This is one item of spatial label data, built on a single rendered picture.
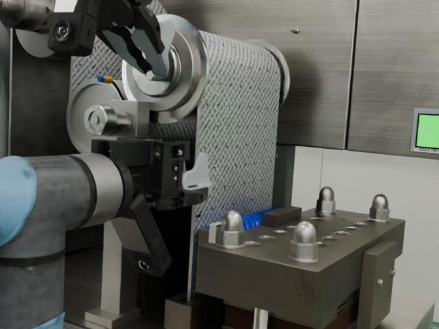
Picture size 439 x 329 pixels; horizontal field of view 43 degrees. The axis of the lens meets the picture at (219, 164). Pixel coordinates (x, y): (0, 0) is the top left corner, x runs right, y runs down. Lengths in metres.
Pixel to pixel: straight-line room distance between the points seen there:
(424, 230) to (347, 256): 2.66
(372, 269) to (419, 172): 2.58
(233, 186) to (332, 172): 2.68
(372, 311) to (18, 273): 0.48
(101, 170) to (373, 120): 0.55
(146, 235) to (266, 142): 0.35
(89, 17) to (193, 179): 0.23
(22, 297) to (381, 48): 0.69
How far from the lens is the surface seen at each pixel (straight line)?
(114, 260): 0.78
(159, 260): 0.66
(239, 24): 1.09
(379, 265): 0.80
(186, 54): 0.74
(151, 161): 0.64
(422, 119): 0.95
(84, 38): 0.61
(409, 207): 3.38
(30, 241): 0.51
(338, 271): 0.70
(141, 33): 0.67
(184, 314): 0.76
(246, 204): 0.87
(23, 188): 0.49
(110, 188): 0.56
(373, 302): 0.80
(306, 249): 0.66
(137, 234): 0.64
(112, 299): 0.80
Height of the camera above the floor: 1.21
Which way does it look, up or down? 6 degrees down
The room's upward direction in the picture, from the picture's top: 3 degrees clockwise
